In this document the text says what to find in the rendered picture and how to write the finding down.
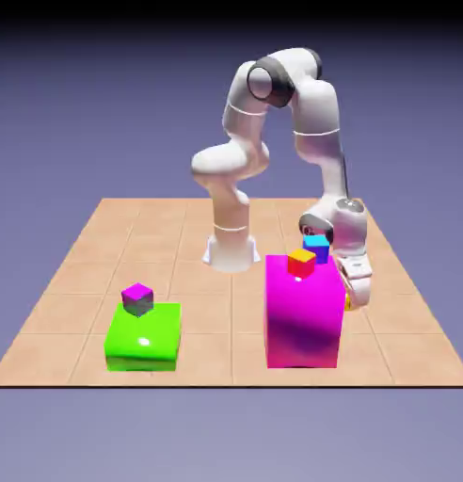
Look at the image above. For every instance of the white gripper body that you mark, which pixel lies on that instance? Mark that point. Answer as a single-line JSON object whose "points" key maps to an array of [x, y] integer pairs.
{"points": [[357, 282]]}

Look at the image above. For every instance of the small yellow cube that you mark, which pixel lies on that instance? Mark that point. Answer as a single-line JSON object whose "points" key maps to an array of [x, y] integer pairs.
{"points": [[348, 303]]}

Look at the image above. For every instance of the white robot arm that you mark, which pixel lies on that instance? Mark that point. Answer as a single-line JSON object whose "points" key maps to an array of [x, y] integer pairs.
{"points": [[314, 113]]}

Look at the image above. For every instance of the small blue cube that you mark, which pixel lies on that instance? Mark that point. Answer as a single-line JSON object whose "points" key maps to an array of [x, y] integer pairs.
{"points": [[317, 246]]}

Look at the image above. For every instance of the small red cube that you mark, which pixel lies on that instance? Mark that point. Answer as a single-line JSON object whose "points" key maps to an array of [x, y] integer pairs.
{"points": [[301, 263]]}

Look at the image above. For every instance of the small purple cube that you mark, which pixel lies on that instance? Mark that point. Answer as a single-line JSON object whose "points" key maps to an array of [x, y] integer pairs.
{"points": [[137, 297]]}

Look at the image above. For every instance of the large magenta box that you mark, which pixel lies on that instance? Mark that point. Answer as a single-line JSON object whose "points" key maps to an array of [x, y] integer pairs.
{"points": [[303, 320]]}

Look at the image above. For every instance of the large green box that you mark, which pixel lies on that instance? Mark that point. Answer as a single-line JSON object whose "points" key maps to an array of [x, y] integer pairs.
{"points": [[141, 339]]}

